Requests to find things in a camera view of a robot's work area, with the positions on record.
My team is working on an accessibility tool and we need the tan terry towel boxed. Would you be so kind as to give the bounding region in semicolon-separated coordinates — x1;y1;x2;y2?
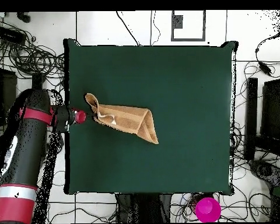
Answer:
84;92;159;145

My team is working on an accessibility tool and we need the dark green table cloth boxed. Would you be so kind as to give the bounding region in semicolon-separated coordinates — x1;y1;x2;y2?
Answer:
63;38;239;195

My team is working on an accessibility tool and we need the black electronics box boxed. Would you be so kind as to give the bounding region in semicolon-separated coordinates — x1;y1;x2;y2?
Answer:
0;25;27;45

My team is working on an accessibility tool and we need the black upright stand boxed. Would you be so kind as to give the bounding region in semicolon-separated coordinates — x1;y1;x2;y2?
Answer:
115;192;172;223

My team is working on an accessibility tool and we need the person's foot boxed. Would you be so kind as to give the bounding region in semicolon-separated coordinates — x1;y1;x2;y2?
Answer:
16;11;31;23

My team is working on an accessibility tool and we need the magenta plastic cup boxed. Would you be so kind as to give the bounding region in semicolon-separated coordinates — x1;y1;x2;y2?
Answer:
195;197;222;223

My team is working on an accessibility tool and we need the black power adapter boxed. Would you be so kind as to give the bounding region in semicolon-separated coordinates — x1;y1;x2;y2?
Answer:
258;61;272;76

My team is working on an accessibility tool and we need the grey stand leg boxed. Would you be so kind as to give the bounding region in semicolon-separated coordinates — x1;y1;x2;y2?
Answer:
248;159;280;187

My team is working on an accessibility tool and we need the black metal frame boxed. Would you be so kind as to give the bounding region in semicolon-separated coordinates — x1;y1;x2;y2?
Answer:
243;60;280;162
0;52;46;131

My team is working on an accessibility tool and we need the tangled black cable bundle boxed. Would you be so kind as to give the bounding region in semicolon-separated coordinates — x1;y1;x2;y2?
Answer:
0;18;66;80

